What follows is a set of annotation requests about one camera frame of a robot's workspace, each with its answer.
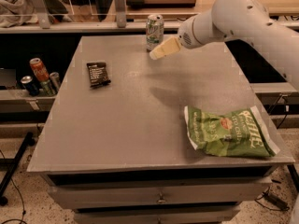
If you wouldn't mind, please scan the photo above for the red soda can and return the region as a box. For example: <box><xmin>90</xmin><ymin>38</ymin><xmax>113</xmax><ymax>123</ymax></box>
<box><xmin>30</xmin><ymin>58</ymin><xmax>50</xmax><ymax>82</ymax></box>

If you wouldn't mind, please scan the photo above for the grey drawer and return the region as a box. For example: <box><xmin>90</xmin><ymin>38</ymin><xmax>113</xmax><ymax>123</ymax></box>
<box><xmin>49</xmin><ymin>177</ymin><xmax>271</xmax><ymax>210</ymax></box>
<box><xmin>74</xmin><ymin>205</ymin><xmax>240</xmax><ymax>224</ymax></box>

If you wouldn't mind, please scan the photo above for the green kettle chips bag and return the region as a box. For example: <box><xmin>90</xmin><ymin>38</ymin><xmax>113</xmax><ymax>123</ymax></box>
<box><xmin>184</xmin><ymin>106</ymin><xmax>280</xmax><ymax>158</ymax></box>

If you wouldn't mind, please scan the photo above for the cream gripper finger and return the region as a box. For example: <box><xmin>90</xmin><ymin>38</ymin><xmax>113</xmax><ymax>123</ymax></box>
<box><xmin>149</xmin><ymin>36</ymin><xmax>181</xmax><ymax>60</ymax></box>

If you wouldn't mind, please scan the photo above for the green soda can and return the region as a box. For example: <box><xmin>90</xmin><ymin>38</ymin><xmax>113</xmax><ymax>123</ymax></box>
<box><xmin>40</xmin><ymin>80</ymin><xmax>56</xmax><ymax>96</ymax></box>

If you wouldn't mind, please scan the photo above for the black floor cable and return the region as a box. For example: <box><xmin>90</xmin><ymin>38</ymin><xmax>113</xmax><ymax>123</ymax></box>
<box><xmin>0</xmin><ymin>149</ymin><xmax>28</xmax><ymax>224</ymax></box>

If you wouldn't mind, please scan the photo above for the black power adapter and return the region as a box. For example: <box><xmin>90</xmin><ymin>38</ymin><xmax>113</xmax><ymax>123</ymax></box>
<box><xmin>264</xmin><ymin>192</ymin><xmax>289</xmax><ymax>210</ymax></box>

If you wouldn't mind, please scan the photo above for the grey side shelf tray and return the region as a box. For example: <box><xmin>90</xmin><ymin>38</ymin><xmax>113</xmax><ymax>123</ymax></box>
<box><xmin>0</xmin><ymin>90</ymin><xmax>56</xmax><ymax>113</ymax></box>

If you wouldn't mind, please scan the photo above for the lower grey drawer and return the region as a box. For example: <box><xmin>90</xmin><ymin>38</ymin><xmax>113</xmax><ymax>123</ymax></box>
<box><xmin>74</xmin><ymin>205</ymin><xmax>240</xmax><ymax>224</ymax></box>

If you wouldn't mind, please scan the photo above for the upper grey drawer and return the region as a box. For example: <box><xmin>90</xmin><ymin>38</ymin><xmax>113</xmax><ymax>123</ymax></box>
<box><xmin>49</xmin><ymin>177</ymin><xmax>271</xmax><ymax>210</ymax></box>

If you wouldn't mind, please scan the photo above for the green white 7up can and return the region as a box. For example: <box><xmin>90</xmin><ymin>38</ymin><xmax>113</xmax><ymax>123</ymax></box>
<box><xmin>146</xmin><ymin>14</ymin><xmax>164</xmax><ymax>51</ymax></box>

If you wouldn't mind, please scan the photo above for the grey crumpled cloth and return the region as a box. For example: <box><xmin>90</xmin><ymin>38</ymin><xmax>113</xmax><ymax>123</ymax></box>
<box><xmin>0</xmin><ymin>0</ymin><xmax>35</xmax><ymax>28</ymax></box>

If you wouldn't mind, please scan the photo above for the metal rail bracket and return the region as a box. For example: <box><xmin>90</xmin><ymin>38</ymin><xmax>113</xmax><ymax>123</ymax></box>
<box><xmin>32</xmin><ymin>0</ymin><xmax>50</xmax><ymax>29</ymax></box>
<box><xmin>114</xmin><ymin>0</ymin><xmax>126</xmax><ymax>28</ymax></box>

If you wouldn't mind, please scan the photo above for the left metal rail bracket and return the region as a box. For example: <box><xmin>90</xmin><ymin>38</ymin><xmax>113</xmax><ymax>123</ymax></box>
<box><xmin>32</xmin><ymin>0</ymin><xmax>50</xmax><ymax>29</ymax></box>

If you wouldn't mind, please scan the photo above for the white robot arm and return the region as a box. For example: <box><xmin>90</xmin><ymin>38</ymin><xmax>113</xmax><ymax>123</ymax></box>
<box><xmin>149</xmin><ymin>0</ymin><xmax>299</xmax><ymax>90</ymax></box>

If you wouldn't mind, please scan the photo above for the black snack packet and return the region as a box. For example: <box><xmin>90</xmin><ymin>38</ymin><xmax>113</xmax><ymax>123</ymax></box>
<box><xmin>87</xmin><ymin>62</ymin><xmax>111</xmax><ymax>88</ymax></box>

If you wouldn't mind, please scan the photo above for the dark blue soda can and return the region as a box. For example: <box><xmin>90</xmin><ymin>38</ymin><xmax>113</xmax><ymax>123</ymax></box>
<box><xmin>21</xmin><ymin>76</ymin><xmax>39</xmax><ymax>96</ymax></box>

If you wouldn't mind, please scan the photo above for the black stand leg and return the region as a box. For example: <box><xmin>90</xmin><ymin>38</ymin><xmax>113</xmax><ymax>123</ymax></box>
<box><xmin>0</xmin><ymin>132</ymin><xmax>36</xmax><ymax>206</ymax></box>

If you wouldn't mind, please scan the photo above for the middle metal rail bracket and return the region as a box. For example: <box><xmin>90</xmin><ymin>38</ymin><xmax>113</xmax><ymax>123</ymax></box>
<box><xmin>114</xmin><ymin>0</ymin><xmax>126</xmax><ymax>28</ymax></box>

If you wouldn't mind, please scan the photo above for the silver soda can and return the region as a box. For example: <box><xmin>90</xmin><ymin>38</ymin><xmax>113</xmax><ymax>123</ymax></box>
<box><xmin>50</xmin><ymin>72</ymin><xmax>61</xmax><ymax>91</ymax></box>

